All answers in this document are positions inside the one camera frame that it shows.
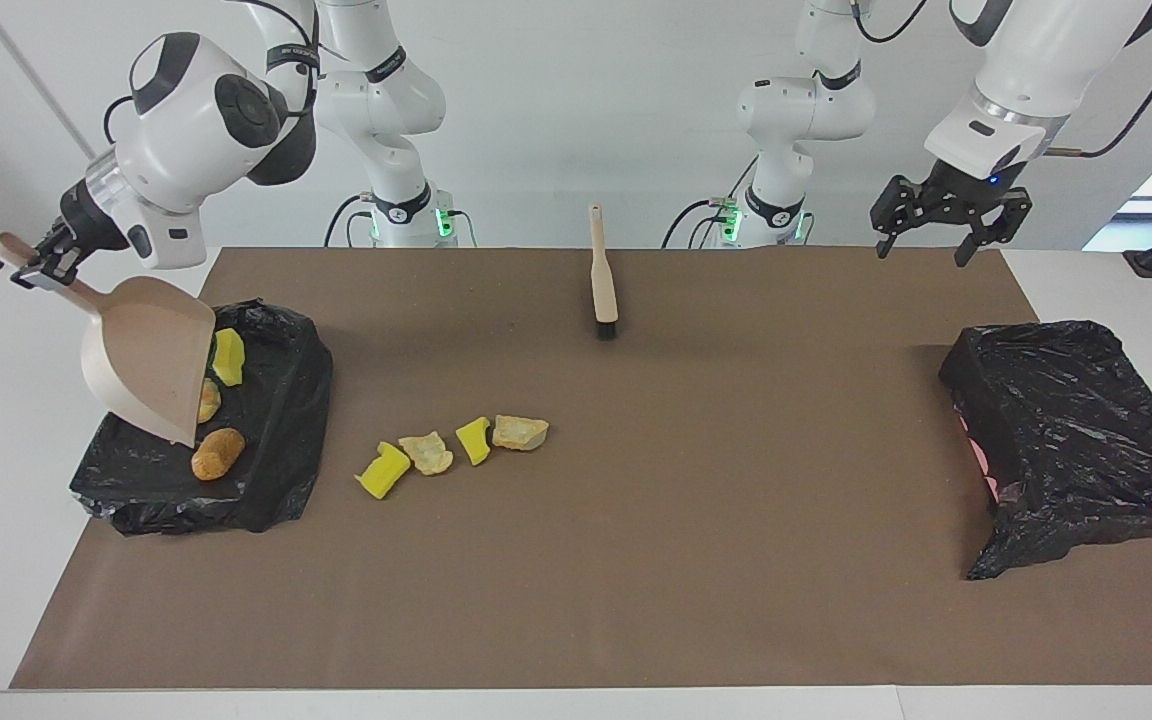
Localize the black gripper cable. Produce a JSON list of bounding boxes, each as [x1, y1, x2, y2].
[[1044, 0, 1152, 159]]

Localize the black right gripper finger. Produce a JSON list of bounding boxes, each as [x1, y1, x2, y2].
[[11, 258, 82, 291], [36, 222, 77, 263]]

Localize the small beige scrap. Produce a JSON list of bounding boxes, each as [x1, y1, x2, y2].
[[398, 431, 455, 476]]

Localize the small yellow sponge dark edge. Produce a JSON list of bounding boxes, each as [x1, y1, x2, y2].
[[455, 416, 493, 467]]

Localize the brown table mat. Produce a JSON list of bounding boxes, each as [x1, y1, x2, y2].
[[11, 247, 1152, 689]]

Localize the brown bread roll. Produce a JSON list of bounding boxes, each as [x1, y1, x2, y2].
[[191, 428, 247, 482]]

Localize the large beige scrap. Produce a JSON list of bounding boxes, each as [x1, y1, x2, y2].
[[492, 414, 550, 452]]

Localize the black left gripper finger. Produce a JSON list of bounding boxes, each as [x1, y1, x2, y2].
[[870, 176, 932, 259], [954, 192, 1032, 268]]

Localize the plain yellow sponge piece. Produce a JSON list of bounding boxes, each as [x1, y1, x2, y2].
[[209, 328, 246, 387]]

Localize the black bag lined pink bin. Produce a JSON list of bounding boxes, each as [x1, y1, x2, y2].
[[939, 320, 1152, 581]]

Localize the large yellow sponge piece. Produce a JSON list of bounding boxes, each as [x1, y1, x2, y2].
[[355, 441, 412, 500]]

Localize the beige plastic dustpan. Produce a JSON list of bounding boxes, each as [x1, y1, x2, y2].
[[0, 232, 217, 448]]

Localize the beige hand brush black bristles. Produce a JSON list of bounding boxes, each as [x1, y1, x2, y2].
[[589, 204, 620, 341]]

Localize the black base cable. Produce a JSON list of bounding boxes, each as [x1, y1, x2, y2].
[[324, 193, 377, 248], [661, 155, 759, 249]]

